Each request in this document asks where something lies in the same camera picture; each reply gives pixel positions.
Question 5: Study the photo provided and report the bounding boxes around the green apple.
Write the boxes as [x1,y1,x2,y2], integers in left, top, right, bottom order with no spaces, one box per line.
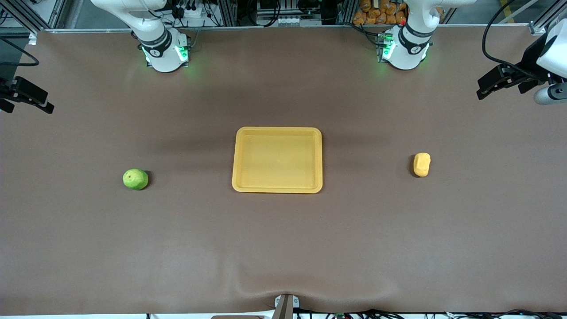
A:
[123,168,149,191]

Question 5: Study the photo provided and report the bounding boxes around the aluminium table edge rail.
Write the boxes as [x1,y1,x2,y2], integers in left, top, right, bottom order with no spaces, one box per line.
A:
[44,23,532,34]

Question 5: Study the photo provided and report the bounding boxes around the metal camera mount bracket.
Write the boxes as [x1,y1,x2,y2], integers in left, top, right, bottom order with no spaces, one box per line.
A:
[274,294,300,319]

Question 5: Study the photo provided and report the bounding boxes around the brown table mat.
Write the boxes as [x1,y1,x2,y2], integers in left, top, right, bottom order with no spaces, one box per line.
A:
[0,24,567,316]

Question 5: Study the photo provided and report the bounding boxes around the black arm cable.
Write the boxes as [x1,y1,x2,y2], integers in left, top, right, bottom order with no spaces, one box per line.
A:
[0,38,41,67]
[482,0,550,82]

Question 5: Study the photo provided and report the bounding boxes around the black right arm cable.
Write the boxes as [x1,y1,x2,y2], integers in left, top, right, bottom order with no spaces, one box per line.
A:
[0,38,41,67]

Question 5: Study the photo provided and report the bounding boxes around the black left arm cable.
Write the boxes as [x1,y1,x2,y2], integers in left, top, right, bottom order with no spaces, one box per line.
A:
[482,0,550,82]

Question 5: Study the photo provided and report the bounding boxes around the pile of orange items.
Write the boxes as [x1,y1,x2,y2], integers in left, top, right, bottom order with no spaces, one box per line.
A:
[353,0,409,26]

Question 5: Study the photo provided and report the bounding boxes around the aluminium frame post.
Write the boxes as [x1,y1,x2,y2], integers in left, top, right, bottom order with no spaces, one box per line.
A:
[529,0,567,36]
[0,0,67,45]

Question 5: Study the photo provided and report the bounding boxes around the small yellow bread piece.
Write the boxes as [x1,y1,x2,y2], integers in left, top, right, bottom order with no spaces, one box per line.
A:
[413,152,431,178]

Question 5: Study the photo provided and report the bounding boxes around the white power strip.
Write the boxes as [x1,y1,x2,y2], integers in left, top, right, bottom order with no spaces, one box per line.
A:
[175,4,218,28]

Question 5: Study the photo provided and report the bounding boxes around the yellow plastic tray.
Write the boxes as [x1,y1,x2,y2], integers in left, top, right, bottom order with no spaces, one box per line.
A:
[232,127,323,194]

